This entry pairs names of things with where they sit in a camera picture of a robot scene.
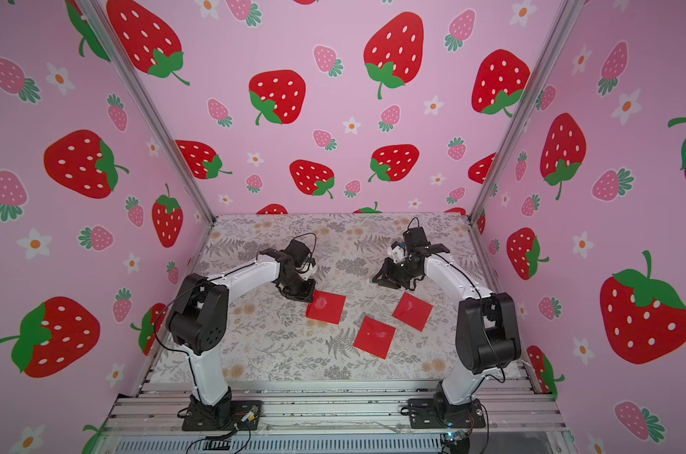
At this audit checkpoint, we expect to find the red envelope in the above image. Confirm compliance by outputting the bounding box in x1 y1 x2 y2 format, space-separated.
353 317 396 359
392 293 434 332
306 291 346 325

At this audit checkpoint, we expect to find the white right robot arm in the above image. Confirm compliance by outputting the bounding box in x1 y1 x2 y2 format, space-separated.
372 226 522 431

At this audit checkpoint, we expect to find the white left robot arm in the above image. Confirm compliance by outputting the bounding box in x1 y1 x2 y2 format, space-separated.
166 236 316 434

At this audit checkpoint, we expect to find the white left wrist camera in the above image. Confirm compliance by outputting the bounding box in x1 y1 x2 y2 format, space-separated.
285 238 316 275

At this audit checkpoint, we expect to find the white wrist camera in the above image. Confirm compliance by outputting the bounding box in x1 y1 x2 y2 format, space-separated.
285 238 316 275
387 227 431 263

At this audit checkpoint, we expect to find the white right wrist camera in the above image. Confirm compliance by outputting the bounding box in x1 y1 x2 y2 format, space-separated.
387 227 431 263

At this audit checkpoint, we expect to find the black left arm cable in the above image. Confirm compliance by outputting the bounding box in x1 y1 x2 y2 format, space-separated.
291 232 319 257

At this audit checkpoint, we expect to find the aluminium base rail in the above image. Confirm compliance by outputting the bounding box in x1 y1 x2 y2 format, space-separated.
96 378 575 453

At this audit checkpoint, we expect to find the aluminium right rear frame post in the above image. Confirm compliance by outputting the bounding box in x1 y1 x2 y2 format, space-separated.
469 0 584 227

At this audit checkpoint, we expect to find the aluminium frame post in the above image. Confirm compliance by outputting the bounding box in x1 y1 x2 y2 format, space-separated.
469 0 584 227
79 0 215 225

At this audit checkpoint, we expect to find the aluminium left rear frame post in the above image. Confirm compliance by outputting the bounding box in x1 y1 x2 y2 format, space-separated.
79 0 215 225

